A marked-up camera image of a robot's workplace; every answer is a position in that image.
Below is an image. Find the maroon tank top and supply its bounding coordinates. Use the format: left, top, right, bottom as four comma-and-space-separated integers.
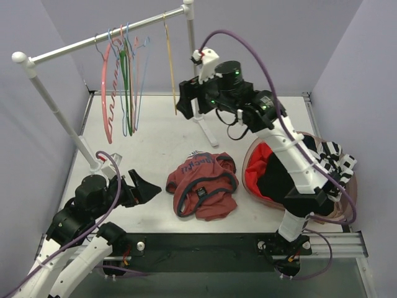
166, 151, 239, 221

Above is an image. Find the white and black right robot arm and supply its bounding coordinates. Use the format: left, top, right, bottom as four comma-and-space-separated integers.
176, 61, 341, 253

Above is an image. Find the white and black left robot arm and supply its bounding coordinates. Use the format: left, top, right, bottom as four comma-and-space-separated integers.
8, 170, 161, 297

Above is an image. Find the green velvet hanger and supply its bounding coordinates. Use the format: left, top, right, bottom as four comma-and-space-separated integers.
120, 38, 134, 136

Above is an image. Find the pink scalloped hanger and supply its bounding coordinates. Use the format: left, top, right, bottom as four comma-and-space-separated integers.
101, 40, 122, 145

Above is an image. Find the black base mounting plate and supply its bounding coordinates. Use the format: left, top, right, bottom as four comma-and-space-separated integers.
110, 233, 298, 273

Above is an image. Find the red garment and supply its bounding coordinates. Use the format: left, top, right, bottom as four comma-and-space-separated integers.
242, 140, 272, 201

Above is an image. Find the black white striped garment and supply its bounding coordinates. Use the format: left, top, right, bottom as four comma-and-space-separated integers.
303, 135, 357, 189

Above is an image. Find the white clothes rack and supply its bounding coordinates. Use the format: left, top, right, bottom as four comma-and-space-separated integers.
12, 0, 219, 173

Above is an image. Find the pink laundry basket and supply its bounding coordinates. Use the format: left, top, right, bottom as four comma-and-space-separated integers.
241, 132, 358, 226

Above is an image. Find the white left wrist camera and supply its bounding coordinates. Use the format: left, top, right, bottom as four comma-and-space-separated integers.
96, 153, 122, 179

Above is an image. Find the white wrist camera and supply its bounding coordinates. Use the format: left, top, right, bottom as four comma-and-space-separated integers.
191, 47, 220, 84
96, 153, 122, 179

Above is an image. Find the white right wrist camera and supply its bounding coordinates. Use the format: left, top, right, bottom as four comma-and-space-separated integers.
191, 47, 220, 84

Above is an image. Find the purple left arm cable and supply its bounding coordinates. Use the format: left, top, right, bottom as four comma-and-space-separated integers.
0, 150, 122, 298

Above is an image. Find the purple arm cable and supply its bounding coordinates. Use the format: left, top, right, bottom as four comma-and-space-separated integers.
198, 30, 358, 225
0, 150, 122, 298

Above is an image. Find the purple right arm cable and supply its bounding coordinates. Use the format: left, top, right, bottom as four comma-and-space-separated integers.
198, 30, 358, 225

